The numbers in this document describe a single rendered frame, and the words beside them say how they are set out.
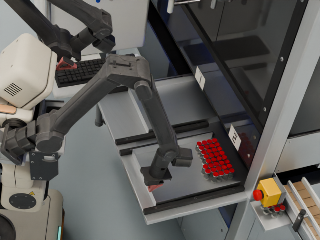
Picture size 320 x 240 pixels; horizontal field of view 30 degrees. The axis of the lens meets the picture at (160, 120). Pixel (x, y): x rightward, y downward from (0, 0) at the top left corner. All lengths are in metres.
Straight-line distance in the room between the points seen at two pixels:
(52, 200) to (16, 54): 1.13
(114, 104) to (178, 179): 0.46
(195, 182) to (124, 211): 1.02
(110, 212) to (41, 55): 1.42
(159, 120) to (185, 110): 0.69
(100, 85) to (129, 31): 1.16
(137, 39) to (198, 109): 0.54
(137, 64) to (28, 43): 0.45
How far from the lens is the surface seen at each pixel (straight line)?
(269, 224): 2.23
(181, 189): 2.24
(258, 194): 2.13
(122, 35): 2.83
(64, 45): 2.17
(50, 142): 1.86
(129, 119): 2.45
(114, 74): 1.63
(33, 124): 1.90
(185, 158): 2.04
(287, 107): 1.92
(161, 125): 1.86
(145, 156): 2.32
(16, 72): 1.90
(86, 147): 3.50
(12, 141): 1.91
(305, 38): 1.76
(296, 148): 2.13
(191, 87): 2.63
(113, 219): 3.20
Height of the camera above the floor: 2.65
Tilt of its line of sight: 46 degrees down
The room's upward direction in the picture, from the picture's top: 9 degrees clockwise
